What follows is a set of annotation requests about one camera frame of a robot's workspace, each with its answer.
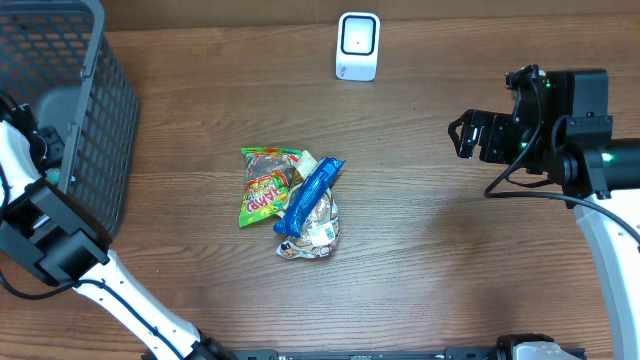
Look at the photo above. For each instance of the clear cookie bag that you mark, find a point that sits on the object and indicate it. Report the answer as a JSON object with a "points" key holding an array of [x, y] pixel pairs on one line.
{"points": [[319, 234]]}

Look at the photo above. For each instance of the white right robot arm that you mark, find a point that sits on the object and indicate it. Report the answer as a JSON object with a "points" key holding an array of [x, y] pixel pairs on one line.
{"points": [[558, 144]]}

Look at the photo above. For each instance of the grey plastic mesh basket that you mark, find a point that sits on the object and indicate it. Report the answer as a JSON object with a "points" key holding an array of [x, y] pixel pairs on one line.
{"points": [[56, 58]]}

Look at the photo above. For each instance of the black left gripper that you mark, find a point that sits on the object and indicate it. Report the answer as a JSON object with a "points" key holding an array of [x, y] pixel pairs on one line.
{"points": [[47, 163]]}

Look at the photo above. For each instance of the white barcode scanner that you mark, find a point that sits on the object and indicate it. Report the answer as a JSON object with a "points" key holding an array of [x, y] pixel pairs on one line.
{"points": [[357, 46]]}

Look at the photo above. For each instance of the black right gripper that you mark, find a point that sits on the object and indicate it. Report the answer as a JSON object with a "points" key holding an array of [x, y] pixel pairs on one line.
{"points": [[493, 126]]}

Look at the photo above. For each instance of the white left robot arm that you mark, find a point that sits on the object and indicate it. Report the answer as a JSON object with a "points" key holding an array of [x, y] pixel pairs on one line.
{"points": [[64, 247]]}

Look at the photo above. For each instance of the mint green tissue pack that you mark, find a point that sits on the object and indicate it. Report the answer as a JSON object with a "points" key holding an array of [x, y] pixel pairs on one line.
{"points": [[57, 176]]}

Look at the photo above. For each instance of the blue snack wrapper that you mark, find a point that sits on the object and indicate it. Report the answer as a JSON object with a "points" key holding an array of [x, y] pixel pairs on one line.
{"points": [[309, 193]]}

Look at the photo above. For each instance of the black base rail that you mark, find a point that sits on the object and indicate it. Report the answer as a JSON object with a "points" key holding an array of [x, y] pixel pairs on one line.
{"points": [[527, 346]]}

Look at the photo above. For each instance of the green gummy candy bag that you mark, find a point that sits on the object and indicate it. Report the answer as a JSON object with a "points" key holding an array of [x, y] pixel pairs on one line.
{"points": [[268, 175]]}

